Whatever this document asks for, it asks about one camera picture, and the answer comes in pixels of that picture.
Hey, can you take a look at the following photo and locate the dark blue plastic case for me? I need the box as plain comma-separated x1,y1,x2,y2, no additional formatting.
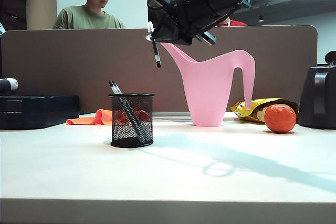
0,94,80,131

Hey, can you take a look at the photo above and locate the black mesh pen holder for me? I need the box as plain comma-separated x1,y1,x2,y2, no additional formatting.
108,93,155,148

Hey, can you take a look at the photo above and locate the person in green shirt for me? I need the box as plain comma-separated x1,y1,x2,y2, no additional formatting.
52,0,127,30

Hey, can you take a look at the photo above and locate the orange round fruit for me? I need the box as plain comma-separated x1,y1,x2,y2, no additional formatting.
264,104,297,134

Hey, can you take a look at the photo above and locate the black capped pen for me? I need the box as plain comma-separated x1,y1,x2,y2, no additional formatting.
151,38,162,68

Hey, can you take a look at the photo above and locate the black kettle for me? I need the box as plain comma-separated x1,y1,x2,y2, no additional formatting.
297,50,336,130

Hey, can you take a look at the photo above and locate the white grey cylindrical tool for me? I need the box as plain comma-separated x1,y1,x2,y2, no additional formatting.
0,78,19,95

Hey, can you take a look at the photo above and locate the orange cloth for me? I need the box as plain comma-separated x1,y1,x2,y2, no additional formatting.
65,109,113,126

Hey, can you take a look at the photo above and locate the person in red shirt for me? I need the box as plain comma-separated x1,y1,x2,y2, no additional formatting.
216,18,247,27

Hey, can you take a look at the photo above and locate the yellow snack bag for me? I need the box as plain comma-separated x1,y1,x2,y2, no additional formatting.
230,98,299,125

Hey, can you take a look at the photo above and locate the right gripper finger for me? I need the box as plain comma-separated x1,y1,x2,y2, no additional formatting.
146,15,179,41
157,26,194,46

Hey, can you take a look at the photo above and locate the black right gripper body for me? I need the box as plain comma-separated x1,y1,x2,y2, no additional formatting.
143,0,250,46

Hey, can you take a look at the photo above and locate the clear capped pen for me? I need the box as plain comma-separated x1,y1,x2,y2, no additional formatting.
108,80,144,143
112,80,148,143

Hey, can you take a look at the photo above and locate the pink plastic watering can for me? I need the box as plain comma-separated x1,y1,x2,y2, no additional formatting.
160,40,256,127

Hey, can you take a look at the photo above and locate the brown desk partition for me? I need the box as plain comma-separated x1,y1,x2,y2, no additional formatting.
0,25,318,114

